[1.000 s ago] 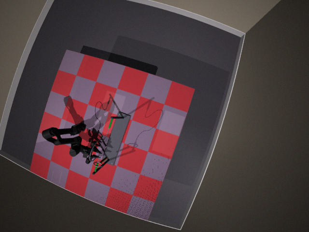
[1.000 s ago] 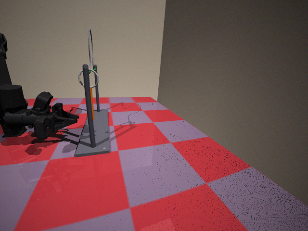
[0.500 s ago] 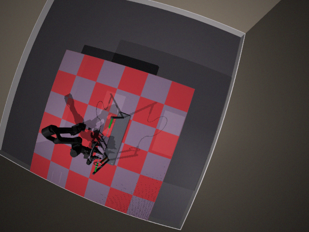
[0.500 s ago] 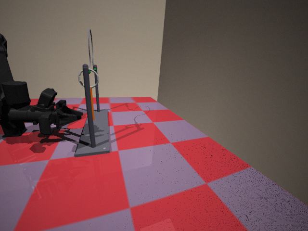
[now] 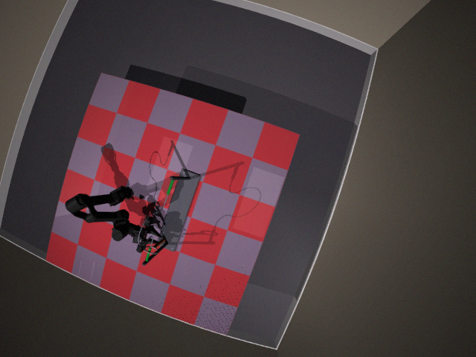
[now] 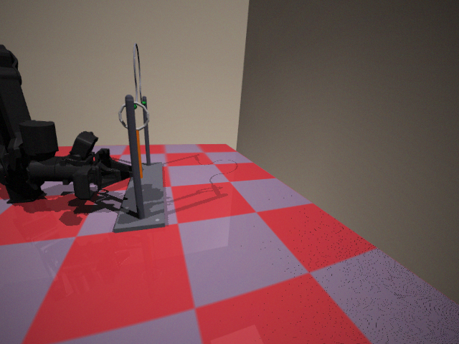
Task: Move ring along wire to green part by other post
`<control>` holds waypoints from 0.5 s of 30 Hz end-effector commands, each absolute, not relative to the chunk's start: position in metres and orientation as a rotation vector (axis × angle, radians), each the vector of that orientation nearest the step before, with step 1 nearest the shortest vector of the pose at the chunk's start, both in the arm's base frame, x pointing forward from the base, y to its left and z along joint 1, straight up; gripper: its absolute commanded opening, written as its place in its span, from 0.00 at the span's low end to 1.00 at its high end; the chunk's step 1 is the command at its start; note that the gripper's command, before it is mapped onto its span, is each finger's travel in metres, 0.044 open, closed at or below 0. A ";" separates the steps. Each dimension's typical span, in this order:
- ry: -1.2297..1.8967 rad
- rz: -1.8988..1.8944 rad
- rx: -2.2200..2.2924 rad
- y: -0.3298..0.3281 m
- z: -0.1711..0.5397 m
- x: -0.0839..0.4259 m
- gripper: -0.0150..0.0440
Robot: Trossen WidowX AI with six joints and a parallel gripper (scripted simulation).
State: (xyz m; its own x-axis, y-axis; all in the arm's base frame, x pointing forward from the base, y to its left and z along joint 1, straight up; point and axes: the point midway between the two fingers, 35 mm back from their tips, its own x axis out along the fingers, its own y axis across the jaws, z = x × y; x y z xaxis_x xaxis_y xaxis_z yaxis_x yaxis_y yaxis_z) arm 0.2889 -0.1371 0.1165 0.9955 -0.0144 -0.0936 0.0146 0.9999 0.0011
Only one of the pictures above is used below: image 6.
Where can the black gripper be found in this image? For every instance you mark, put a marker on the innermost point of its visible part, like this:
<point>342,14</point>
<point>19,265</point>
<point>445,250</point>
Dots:
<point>103,172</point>

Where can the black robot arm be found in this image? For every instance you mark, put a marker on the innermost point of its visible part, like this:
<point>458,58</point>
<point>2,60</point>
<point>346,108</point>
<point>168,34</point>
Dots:
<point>28,147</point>

